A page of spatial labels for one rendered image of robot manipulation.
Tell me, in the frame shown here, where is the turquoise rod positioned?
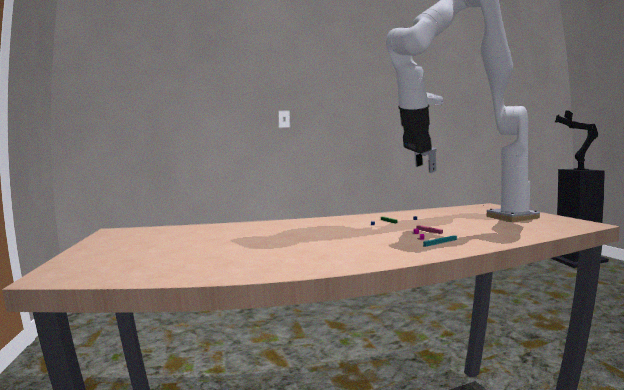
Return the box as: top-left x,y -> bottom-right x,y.
423,235 -> 457,247

